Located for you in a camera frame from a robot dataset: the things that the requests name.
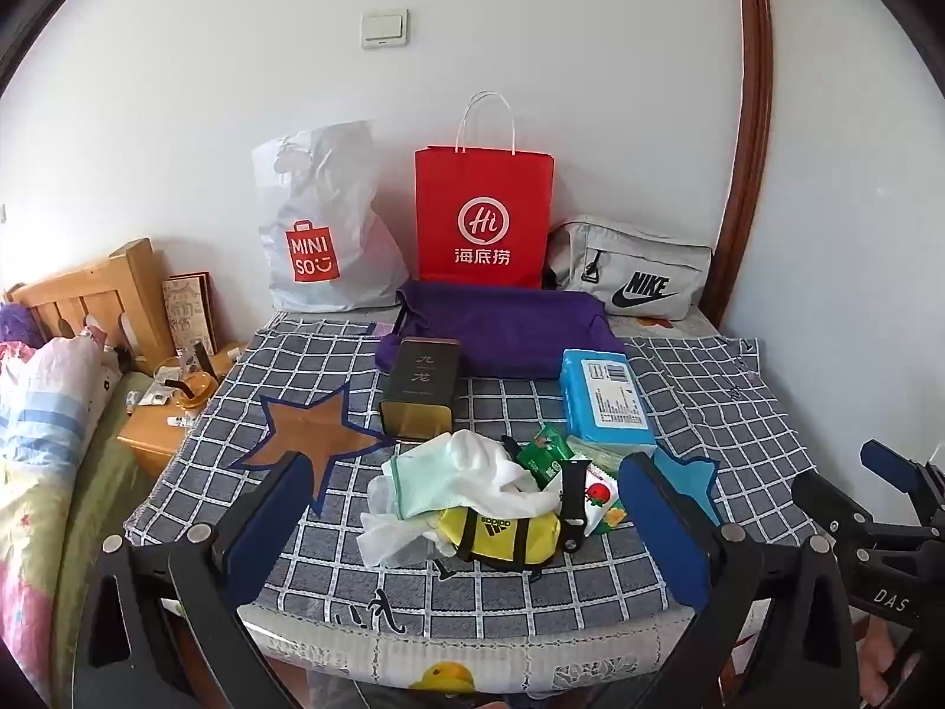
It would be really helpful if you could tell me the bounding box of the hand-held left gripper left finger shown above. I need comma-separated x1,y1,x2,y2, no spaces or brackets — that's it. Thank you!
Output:
70,449,326,709

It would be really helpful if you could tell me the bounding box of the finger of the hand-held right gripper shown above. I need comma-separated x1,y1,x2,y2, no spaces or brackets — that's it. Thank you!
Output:
791,469,872,542
860,439,945,533

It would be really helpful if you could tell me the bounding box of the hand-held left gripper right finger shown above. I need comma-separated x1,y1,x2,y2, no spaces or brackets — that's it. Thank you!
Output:
618,452,865,709

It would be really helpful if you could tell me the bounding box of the white tomato print packet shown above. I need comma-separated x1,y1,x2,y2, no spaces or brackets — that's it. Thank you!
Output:
579,474,625,536

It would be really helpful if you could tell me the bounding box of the black watch strap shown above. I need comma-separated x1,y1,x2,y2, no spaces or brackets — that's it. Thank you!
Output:
557,458,598,554

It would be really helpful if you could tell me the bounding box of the light green tissue packet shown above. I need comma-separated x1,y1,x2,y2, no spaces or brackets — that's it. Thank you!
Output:
568,434,628,475

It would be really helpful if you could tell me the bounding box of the blue tissue pack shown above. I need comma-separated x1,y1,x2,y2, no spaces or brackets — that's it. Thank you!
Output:
557,349,658,451

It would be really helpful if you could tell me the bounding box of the green snack packet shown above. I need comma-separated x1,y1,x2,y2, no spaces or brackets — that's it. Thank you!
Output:
515,422,577,492

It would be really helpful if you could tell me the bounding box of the small yellow bag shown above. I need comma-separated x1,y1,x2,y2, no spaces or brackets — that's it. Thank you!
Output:
435,506,566,573

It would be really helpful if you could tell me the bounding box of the white cloth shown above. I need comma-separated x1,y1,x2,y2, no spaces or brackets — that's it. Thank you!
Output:
441,428,562,516

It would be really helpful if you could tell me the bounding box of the dark tin box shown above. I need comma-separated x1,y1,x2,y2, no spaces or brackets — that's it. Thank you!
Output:
378,337,462,438

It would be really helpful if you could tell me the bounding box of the purple fabric basket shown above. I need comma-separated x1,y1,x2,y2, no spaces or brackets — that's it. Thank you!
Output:
375,281,628,379

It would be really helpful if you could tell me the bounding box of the person's right hand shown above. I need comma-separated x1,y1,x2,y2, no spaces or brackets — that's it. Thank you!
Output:
860,616,920,709

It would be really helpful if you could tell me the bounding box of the crumpled white plastic wrapper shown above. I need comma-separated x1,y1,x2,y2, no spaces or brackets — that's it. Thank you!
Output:
358,491,444,570

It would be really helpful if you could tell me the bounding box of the grey checked blanket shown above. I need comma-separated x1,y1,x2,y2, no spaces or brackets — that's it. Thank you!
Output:
124,310,839,640

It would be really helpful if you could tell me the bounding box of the wooden nightstand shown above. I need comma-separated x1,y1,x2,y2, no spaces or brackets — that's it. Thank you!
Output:
116,343,248,481

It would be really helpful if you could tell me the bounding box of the amber glass dish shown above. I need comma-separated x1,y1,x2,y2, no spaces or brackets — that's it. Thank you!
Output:
173,373,223,411

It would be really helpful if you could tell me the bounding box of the green bed sheet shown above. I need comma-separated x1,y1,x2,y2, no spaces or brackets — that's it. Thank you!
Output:
55,373,159,688

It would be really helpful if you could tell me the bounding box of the white printed bed sheet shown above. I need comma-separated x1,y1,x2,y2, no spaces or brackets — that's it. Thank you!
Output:
240,591,739,709

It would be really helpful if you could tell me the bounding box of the brown patterned book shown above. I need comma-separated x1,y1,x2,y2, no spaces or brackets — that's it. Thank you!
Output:
162,273,219,359

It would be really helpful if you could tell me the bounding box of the floral quilt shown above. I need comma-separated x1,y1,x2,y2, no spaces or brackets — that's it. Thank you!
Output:
0,336,123,709

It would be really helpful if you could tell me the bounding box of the grey waist bag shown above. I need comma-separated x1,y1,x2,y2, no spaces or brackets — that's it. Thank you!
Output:
546,216,714,322

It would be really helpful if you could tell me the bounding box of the wooden headboard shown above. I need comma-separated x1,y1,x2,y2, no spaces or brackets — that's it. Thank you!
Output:
7,238,174,366

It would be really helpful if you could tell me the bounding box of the purple plush toy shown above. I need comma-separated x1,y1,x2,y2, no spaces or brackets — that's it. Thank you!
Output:
0,303,49,348

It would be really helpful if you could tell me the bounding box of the white plastic shopping bag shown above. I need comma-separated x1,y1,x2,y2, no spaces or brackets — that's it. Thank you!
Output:
251,120,410,313

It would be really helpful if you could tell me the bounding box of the red paper bag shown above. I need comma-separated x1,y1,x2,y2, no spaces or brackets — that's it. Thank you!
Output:
413,90,556,289

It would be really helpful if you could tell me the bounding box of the brown wooden door frame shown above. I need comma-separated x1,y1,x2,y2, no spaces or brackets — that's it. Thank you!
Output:
719,0,773,326

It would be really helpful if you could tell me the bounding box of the white light switch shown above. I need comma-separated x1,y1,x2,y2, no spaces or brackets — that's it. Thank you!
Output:
360,9,409,50

